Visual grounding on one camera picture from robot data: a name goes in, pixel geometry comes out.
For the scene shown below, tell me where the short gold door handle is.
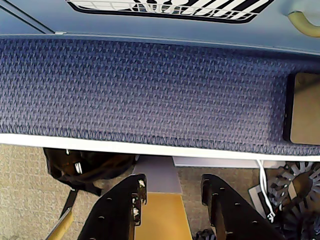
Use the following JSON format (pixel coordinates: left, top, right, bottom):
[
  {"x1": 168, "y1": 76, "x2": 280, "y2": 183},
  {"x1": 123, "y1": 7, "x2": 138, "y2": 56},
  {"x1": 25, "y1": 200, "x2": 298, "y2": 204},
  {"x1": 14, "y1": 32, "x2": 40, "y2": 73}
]
[{"x1": 286, "y1": 10, "x2": 320, "y2": 39}]

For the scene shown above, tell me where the yellow wooden board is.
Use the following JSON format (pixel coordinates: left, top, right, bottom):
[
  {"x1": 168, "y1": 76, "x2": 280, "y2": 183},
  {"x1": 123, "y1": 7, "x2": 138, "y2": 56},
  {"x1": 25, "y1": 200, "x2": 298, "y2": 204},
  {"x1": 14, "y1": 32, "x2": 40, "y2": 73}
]
[{"x1": 134, "y1": 191, "x2": 194, "y2": 240}]

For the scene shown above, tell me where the black framed tan panel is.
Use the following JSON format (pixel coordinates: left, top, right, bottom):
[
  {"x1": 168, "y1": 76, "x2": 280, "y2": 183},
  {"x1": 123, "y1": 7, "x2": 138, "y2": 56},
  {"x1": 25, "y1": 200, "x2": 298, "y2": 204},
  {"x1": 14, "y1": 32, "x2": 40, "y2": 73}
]
[{"x1": 282, "y1": 71, "x2": 320, "y2": 145}]

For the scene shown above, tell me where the black dishwasher sticker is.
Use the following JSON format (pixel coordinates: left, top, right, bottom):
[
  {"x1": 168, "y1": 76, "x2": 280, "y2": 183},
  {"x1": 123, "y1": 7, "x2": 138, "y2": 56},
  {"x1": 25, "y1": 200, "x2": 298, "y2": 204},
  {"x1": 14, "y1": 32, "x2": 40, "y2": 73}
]
[{"x1": 65, "y1": 0, "x2": 276, "y2": 24}]

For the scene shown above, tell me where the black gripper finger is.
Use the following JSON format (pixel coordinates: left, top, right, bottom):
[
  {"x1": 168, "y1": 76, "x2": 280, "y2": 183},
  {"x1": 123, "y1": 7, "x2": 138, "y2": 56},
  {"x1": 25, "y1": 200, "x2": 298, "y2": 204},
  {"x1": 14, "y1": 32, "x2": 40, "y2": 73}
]
[
  {"x1": 76, "y1": 173, "x2": 148, "y2": 240},
  {"x1": 200, "y1": 173, "x2": 286, "y2": 240}
]

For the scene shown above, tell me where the light blue toy kitchen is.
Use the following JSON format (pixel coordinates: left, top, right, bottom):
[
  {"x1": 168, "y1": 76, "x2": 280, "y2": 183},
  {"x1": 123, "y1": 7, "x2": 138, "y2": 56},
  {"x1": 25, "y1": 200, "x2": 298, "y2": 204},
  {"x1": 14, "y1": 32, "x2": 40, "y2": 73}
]
[{"x1": 0, "y1": 0, "x2": 320, "y2": 55}]

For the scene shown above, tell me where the wooden stick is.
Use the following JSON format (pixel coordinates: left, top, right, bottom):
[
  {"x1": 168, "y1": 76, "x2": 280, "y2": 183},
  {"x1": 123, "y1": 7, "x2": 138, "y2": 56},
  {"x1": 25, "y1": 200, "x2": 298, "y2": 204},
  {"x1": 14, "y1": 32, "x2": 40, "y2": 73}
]
[{"x1": 46, "y1": 207, "x2": 75, "y2": 240}]

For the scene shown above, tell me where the grey flat panel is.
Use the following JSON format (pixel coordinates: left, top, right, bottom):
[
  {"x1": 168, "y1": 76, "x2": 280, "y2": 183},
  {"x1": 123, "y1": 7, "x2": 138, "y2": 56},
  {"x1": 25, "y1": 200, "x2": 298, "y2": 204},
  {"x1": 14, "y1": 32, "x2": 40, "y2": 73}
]
[{"x1": 131, "y1": 155, "x2": 184, "y2": 195}]

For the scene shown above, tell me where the white cable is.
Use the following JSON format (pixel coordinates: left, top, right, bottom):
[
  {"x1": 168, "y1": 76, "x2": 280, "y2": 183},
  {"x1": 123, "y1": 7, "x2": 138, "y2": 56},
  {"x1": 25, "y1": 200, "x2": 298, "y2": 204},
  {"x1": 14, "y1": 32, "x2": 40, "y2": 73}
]
[{"x1": 256, "y1": 159, "x2": 276, "y2": 223}]

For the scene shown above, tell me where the black backpack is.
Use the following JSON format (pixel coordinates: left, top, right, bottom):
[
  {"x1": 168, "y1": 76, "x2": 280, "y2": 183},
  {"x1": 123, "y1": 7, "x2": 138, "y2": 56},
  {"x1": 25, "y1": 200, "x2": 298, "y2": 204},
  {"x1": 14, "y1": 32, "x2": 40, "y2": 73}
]
[{"x1": 42, "y1": 147, "x2": 137, "y2": 196}]

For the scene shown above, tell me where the blue woven floor mat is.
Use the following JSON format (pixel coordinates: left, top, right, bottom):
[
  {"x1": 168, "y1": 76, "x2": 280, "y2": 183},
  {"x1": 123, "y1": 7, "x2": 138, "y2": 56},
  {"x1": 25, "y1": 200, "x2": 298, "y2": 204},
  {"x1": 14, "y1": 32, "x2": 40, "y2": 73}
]
[{"x1": 0, "y1": 37, "x2": 320, "y2": 156}]

